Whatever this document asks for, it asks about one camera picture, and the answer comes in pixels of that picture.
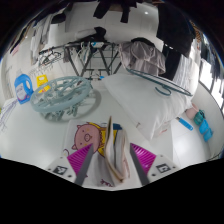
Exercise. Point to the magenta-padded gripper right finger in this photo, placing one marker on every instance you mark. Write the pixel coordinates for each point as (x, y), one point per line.
(145, 160)

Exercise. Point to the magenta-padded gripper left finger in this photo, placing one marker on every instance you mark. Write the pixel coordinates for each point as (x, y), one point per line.
(78, 161)

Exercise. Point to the cartoon print towel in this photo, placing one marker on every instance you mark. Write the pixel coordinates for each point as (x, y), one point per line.
(83, 133)

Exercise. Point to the white pillow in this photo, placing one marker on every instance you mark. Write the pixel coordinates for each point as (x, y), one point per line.
(143, 100)

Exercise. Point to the blue plastic bucket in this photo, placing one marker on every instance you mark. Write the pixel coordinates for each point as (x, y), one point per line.
(208, 135)
(204, 126)

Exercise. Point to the teal plastic bucket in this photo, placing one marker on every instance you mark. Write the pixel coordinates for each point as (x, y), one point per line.
(199, 117)

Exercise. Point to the pale green round peg hanger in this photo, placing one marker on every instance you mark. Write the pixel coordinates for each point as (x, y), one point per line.
(58, 95)

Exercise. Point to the grey garment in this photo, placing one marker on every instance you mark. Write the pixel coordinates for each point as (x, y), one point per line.
(143, 56)

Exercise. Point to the black folding drying rack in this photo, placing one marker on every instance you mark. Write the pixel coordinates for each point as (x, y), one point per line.
(93, 56)

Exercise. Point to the row of hanging clothes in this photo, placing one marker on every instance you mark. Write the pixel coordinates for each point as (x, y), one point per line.
(173, 30)

